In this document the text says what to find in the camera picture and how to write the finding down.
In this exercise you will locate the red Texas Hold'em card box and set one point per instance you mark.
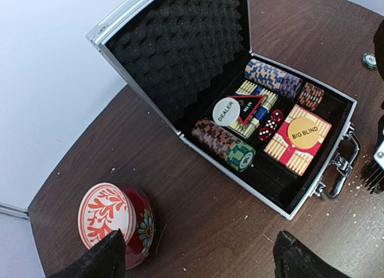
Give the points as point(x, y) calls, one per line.
point(280, 149)

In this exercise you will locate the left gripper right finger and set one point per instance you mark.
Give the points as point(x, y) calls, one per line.
point(294, 259)

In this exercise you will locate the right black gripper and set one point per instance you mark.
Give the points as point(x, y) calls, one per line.
point(372, 173)

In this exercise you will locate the black triangular all-in button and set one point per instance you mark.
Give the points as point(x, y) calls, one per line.
point(248, 106)

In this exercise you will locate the white dealer button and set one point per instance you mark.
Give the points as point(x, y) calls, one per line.
point(226, 112)

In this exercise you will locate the purple chip stack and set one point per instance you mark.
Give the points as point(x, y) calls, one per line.
point(290, 86)

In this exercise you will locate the blue card deck box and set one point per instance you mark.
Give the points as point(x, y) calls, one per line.
point(250, 88)

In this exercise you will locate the green poker chip right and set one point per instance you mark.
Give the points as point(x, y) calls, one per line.
point(369, 61)

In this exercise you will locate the yellow round button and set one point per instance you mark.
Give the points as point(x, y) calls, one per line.
point(303, 133)

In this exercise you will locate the red die front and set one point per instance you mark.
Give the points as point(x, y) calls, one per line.
point(265, 134)

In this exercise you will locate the orange black chip stack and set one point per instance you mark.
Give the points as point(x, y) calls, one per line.
point(310, 96)

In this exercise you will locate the brown chip stack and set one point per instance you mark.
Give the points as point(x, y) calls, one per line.
point(216, 138)

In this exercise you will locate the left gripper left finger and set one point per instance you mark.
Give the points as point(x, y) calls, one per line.
point(105, 259)

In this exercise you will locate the red patterned bowl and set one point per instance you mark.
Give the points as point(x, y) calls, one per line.
point(104, 209)

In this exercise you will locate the red die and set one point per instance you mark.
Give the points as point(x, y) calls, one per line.
point(271, 124)
point(277, 116)
point(265, 134)

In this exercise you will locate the aluminium poker case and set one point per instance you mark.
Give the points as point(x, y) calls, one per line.
point(183, 56)

